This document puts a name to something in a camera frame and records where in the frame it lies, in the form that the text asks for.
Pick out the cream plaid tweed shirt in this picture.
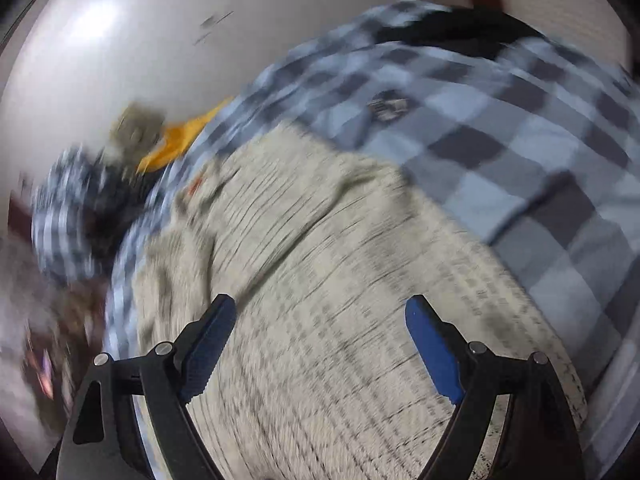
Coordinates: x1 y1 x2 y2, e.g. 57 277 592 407
132 124 587 479

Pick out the bundled blue checkered quilt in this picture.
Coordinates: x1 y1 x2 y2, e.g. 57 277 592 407
32 146 138 286

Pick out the blue checkered bed sheet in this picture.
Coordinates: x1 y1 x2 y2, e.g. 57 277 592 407
102 0 640 476

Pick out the yellow cloth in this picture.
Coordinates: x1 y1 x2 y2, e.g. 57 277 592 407
136 98 232 174

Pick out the beige box fan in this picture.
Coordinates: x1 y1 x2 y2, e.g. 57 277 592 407
101 102 165 171

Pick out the black garment on bed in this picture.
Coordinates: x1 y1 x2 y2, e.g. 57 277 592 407
374 8 544 61

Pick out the white louvered wardrobe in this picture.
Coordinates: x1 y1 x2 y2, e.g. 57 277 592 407
502 0 631 70

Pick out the wall socket with wires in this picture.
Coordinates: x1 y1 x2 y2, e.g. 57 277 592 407
193 10 233 46

